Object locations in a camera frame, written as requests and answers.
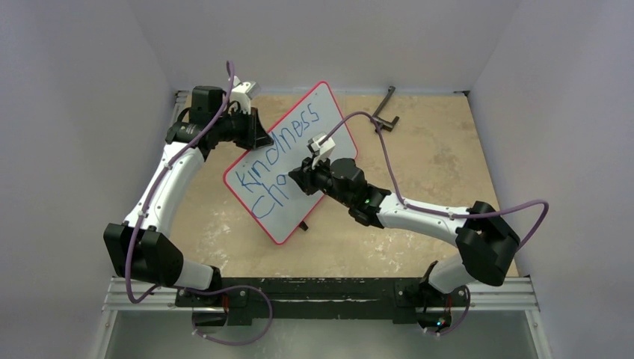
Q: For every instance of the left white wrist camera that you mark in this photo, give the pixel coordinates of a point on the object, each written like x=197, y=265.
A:
x=243, y=93

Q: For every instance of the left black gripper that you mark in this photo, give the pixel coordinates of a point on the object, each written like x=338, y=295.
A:
x=256, y=135

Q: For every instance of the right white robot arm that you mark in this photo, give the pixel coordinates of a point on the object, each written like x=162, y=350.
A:
x=486, y=244

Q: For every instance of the red framed whiteboard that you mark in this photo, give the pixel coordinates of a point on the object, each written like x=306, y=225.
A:
x=258, y=178

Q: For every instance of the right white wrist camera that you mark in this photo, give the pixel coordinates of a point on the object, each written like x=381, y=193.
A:
x=320, y=146

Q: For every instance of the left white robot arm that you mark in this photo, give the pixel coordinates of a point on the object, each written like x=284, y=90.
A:
x=139, y=247

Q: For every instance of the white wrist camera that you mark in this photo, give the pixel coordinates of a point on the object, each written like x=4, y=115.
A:
x=320, y=146
x=243, y=93

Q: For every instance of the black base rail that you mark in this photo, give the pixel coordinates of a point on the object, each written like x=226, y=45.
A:
x=401, y=300

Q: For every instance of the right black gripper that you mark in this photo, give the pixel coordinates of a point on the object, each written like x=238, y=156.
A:
x=307, y=176

